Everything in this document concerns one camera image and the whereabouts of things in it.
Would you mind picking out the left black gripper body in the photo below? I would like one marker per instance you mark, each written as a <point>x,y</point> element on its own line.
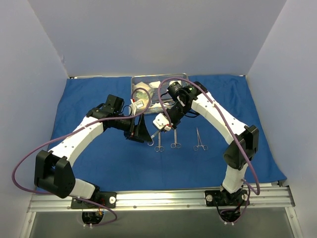
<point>133,129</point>

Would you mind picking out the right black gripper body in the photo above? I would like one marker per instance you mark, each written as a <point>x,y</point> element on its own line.
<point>172,121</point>

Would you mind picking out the straight steel scissors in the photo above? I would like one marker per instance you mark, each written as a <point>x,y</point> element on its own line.
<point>159,147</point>

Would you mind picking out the steel mesh instrument tray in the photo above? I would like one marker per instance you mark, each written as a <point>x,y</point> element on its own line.
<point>166,80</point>

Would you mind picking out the steel surgical scissors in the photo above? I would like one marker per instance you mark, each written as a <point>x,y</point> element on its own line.
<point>175,144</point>

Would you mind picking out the steel hemostat clamp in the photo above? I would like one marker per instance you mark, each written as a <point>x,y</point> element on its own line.
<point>199,143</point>

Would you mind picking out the blue surgical drape cloth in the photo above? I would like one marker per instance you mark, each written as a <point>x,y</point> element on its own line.
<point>117,164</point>

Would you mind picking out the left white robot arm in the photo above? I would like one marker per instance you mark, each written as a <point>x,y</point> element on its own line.
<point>53,169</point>

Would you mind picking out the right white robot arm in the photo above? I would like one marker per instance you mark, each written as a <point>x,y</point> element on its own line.
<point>242,140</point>

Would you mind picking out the white gauze pad front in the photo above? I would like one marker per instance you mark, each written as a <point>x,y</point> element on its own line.
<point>155,105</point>

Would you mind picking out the white gauze roll middle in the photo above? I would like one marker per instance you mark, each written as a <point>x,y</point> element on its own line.
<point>154,84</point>

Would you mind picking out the green paper packet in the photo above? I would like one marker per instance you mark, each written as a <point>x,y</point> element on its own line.
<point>142,95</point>

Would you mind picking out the cream gauze pack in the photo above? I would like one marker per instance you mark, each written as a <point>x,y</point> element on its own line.
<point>142,85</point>

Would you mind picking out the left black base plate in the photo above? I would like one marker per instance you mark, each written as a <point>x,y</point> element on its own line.
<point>107,199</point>

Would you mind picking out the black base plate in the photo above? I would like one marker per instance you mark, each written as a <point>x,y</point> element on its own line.
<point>219,198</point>
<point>107,199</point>

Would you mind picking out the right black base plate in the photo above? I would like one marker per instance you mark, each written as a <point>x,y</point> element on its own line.
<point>219,198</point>

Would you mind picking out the aluminium front rail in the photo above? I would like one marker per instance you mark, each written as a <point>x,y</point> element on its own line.
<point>193,199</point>

